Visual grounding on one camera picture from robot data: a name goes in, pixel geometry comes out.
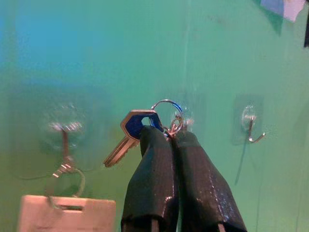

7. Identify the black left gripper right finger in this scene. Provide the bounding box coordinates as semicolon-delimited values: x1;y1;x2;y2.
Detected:
170;130;248;232

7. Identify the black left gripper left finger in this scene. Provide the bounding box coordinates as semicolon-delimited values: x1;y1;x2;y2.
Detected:
120;126;179;232

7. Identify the silver key with blue head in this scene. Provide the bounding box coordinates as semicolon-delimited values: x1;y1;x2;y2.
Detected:
103;109;164;168

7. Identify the white plastic key tag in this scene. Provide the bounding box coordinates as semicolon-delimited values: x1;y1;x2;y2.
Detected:
18;194;117;232

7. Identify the white and blue paper sheet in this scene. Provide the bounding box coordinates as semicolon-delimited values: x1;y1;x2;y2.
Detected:
260;0;308;23

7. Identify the clear adhesive wall hook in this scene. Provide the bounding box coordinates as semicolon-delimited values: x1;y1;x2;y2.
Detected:
169;93;208;136
40;101;94;167
232;94;267;145

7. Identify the silver key ring with clasp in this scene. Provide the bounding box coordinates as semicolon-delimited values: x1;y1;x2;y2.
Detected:
45;157;86;208

